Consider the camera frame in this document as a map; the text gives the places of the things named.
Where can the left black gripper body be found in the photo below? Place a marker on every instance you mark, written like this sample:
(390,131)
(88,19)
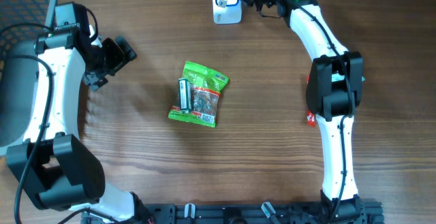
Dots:
(107,58)

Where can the green white small box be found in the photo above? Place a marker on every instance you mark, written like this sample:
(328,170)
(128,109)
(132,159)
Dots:
(185,95)

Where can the green snack bag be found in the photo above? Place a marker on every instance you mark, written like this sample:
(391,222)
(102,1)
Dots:
(206,87)

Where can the red snack bar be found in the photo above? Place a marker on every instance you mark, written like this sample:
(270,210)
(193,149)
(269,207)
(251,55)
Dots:
(311,118)

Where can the teal tissue pack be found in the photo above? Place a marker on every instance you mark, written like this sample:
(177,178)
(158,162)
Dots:
(338,77)

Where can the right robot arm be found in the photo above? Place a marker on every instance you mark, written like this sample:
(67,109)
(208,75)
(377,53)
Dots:
(333,93)

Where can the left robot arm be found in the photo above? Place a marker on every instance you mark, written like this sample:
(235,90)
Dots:
(53,167)

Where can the white barcode scanner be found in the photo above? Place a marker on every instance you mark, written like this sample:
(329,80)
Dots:
(227,15)

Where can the grey plastic mesh basket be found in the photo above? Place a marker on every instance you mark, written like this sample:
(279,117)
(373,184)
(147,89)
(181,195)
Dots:
(21,22)

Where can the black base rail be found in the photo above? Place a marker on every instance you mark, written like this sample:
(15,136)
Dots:
(304,213)

